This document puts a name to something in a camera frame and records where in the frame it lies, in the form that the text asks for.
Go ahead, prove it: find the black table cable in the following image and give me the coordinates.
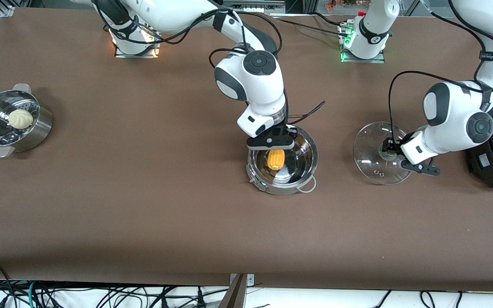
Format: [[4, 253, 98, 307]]
[[313, 12, 346, 28], [272, 16, 350, 39]]

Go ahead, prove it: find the silver equipment box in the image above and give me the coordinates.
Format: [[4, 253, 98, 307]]
[[222, 0, 286, 13]]

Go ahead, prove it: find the brown table cover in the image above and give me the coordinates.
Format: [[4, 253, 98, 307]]
[[0, 6, 493, 291]]

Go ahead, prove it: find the white steamed bun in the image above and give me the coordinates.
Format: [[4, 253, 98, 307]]
[[8, 109, 34, 129]]

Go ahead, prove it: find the colourful background item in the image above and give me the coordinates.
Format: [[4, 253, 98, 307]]
[[326, 0, 360, 11]]

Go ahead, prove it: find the steel cooking pot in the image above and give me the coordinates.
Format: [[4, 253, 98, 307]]
[[246, 125, 318, 196]]

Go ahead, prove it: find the glass pot lid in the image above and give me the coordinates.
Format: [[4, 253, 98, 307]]
[[353, 121, 414, 185]]

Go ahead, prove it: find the small silver bracket plate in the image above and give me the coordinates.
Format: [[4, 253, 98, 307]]
[[229, 273, 255, 287]]

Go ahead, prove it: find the steel steamer pot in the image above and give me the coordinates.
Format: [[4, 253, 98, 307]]
[[0, 83, 53, 159]]

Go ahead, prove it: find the dark metal pole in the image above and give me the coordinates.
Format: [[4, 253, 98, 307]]
[[219, 274, 247, 308]]

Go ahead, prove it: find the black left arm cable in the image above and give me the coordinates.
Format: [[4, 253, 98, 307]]
[[388, 0, 493, 144]]

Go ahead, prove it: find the green floor cable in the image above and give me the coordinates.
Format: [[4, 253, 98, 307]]
[[27, 280, 38, 308]]

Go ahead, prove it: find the yellow corn cob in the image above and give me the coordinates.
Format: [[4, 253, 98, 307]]
[[267, 149, 285, 171]]

